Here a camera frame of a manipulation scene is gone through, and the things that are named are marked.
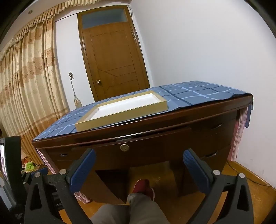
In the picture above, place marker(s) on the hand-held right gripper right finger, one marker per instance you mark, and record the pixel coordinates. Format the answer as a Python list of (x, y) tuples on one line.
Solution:
[(196, 170)]

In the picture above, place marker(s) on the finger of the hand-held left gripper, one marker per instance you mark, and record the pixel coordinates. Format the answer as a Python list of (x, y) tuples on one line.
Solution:
[(42, 171)]

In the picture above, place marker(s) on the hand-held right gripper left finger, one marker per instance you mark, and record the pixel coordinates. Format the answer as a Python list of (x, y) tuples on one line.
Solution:
[(84, 170)]

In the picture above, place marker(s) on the shallow wooden tray box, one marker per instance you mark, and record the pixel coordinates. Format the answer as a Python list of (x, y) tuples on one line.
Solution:
[(129, 105)]

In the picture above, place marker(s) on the wooden side drawer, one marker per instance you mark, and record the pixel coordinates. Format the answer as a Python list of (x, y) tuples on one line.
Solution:
[(71, 157), (207, 156), (213, 129)]

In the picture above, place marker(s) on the round metal drawer lock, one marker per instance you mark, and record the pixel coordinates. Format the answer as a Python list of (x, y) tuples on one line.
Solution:
[(124, 147)]

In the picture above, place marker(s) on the green crumpled object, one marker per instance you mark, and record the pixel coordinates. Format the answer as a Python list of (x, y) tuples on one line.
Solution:
[(29, 167)]

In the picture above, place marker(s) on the dark wooden desk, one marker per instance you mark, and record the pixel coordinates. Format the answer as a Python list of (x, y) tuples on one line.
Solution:
[(151, 155)]

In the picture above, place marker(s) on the reddish patterned cloth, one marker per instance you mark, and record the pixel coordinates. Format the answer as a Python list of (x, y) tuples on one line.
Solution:
[(237, 140)]

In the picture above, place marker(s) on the person's left leg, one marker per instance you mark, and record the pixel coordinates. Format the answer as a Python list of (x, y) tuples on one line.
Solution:
[(112, 215)]

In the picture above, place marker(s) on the person's leg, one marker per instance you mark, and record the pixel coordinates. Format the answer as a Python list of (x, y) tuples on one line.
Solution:
[(146, 211), (112, 215)]

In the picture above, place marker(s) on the red shoe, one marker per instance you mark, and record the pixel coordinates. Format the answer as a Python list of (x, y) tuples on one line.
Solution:
[(142, 187)]

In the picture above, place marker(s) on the person's right leg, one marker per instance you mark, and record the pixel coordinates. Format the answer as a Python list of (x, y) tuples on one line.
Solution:
[(146, 211)]

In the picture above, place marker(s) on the beige curtain tieback tassel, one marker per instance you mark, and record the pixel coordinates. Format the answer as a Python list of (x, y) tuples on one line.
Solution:
[(77, 101)]

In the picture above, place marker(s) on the beige patterned curtain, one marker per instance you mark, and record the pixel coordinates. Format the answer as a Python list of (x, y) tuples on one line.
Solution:
[(25, 86)]

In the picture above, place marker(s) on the blue checked tablecloth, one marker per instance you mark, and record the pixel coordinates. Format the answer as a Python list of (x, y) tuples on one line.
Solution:
[(204, 92)]

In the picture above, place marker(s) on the metal curtain tieback hook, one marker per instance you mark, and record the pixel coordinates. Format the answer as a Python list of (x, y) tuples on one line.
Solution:
[(70, 75)]

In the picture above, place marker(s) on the brown wooden door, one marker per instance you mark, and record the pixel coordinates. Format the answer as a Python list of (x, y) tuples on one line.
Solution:
[(112, 53)]

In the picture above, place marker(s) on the frosted transom window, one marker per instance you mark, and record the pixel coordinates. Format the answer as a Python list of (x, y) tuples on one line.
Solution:
[(103, 18)]

